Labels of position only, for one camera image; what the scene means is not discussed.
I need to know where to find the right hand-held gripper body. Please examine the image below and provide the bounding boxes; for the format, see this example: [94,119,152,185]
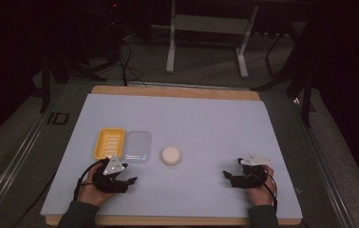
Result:
[230,153,274,190]

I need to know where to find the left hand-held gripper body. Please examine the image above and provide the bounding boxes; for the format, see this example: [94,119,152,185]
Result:
[91,154,129,195]

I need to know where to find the clear plastic lid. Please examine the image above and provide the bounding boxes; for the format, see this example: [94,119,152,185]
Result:
[123,130,153,165]

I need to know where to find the yellow soap dish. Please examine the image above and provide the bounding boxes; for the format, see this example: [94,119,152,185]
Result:
[93,127,126,161]

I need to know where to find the round white soap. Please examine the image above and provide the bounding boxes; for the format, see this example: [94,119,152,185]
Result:
[161,145,182,166]

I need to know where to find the person's right hand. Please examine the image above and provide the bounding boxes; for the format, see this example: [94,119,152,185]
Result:
[247,164,277,207]

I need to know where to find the person's left hand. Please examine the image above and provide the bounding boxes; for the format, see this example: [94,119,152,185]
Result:
[77,161,116,208]

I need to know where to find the pale blue table mat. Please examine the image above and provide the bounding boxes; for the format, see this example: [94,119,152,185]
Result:
[40,93,304,220]

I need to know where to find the black tripod stand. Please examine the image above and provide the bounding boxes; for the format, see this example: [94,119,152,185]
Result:
[251,31,316,128]
[38,47,122,114]

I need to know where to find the white metal stand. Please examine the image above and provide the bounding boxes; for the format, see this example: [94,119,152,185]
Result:
[165,0,259,79]

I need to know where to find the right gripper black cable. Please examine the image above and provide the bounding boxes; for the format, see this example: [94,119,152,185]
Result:
[254,170,278,212]

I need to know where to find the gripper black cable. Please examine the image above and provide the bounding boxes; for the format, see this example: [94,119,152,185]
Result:
[73,159,109,201]
[254,170,278,212]

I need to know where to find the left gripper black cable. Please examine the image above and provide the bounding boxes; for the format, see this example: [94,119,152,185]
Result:
[73,159,109,201]

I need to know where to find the black floor cables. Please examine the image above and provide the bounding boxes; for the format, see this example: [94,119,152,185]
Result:
[117,31,148,88]

